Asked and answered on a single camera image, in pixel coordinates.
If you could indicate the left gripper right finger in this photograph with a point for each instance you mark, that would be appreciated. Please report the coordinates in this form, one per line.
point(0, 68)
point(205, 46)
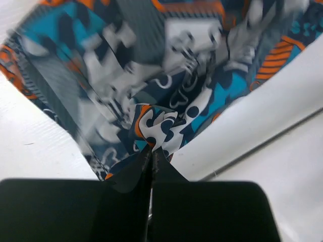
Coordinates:
point(172, 203)

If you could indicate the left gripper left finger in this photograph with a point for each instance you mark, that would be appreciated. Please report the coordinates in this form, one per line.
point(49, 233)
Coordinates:
point(124, 207)

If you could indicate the colourful patterned shorts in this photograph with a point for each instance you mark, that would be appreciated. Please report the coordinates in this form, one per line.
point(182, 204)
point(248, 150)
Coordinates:
point(122, 75)

